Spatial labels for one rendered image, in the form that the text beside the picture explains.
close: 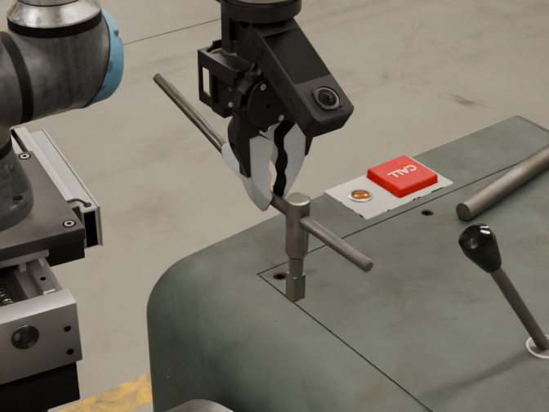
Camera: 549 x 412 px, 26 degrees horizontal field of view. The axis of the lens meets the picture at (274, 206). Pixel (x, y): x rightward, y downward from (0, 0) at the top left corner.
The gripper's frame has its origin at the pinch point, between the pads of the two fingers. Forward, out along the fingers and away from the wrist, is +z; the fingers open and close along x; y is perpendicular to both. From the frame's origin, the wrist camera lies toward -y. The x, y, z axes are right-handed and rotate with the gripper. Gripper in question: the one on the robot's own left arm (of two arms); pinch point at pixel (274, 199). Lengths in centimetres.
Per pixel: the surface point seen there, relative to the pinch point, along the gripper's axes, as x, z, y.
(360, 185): -21.8, 12.3, 12.1
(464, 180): -32.4, 12.4, 5.7
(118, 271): -76, 139, 173
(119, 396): -48, 138, 126
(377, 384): 0.1, 12.2, -15.6
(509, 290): -11.6, 4.3, -19.8
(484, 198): -29.0, 10.4, -0.7
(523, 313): -13.1, 7.2, -20.5
